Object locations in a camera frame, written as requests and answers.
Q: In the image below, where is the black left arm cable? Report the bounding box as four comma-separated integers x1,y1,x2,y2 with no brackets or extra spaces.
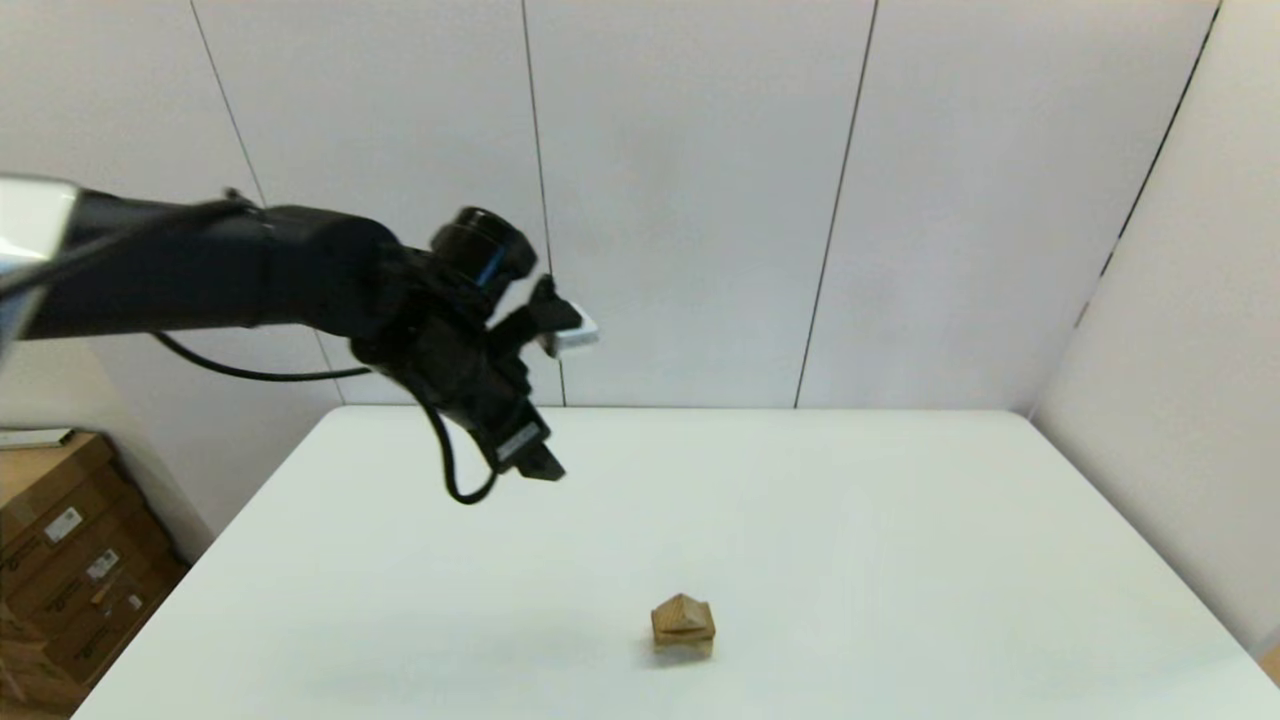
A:
150,195,501,506

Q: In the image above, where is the rectangular wooden building block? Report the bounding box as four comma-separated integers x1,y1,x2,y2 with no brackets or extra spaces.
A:
651,612,717,646

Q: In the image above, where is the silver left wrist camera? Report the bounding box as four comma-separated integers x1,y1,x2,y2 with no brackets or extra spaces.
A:
490,275,601,359

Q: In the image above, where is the triangular wooden building block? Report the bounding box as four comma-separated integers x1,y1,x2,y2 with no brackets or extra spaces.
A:
654,593,713,635

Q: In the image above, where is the brown labelled cardboard box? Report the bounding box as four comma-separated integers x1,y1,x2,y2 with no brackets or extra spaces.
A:
0,434,126,591
45,555,191,691
15,500,166,641

